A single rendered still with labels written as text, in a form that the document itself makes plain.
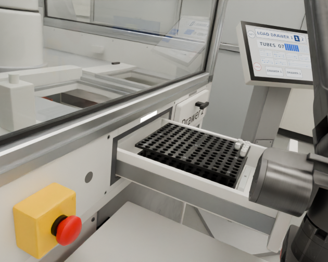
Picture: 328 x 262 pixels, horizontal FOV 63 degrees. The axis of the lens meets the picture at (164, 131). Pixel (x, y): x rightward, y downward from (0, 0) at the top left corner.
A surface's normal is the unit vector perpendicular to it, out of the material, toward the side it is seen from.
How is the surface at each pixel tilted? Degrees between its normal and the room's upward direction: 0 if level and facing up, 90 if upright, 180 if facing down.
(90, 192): 90
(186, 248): 0
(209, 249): 0
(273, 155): 48
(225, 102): 90
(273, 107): 90
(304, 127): 90
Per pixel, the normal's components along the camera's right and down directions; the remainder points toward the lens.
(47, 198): 0.13, -0.92
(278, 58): 0.29, -0.28
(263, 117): 0.26, 0.40
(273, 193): -0.30, 0.15
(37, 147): 0.89, 0.27
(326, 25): -0.20, -0.37
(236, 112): -0.52, 0.26
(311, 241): -0.86, 0.05
